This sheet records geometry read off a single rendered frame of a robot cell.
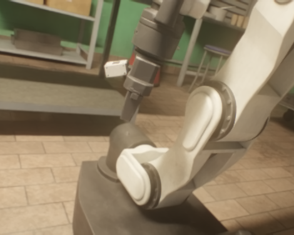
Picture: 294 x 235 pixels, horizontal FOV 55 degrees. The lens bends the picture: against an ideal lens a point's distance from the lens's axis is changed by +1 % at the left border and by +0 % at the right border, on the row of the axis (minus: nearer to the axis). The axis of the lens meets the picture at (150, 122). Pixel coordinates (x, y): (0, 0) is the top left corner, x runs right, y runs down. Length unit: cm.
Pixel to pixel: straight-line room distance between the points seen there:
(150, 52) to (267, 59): 23
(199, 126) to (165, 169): 23
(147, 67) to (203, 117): 18
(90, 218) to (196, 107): 48
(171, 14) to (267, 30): 19
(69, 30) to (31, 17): 43
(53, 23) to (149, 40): 318
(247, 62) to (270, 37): 7
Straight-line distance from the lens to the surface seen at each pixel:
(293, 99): 314
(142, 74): 55
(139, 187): 86
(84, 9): 333
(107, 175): 108
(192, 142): 66
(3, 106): 149
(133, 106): 55
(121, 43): 398
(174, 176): 79
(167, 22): 51
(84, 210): 93
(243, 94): 63
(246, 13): 513
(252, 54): 63
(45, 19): 367
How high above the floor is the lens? 77
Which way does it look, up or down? 21 degrees down
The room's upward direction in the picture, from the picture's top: 16 degrees clockwise
